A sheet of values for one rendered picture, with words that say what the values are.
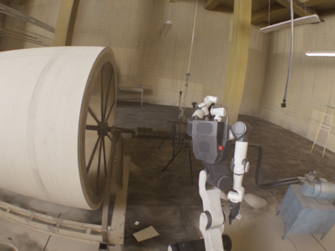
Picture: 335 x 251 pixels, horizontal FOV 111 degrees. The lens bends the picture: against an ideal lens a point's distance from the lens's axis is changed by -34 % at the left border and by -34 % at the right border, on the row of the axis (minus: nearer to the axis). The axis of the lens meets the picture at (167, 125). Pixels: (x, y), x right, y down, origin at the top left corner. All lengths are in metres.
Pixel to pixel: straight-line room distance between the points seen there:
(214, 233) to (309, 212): 1.20
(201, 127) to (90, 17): 10.15
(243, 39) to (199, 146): 5.60
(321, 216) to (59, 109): 2.68
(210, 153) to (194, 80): 9.10
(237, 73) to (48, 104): 5.78
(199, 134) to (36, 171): 1.18
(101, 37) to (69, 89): 9.21
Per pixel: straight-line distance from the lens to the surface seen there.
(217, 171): 1.26
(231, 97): 6.17
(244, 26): 6.68
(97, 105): 2.64
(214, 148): 1.19
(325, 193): 2.28
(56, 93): 1.18
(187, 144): 1.90
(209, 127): 1.17
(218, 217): 1.38
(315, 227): 2.47
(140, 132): 1.78
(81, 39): 10.63
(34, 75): 1.37
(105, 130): 1.80
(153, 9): 10.52
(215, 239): 1.44
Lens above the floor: 1.50
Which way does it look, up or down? 15 degrees down
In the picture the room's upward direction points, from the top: 8 degrees clockwise
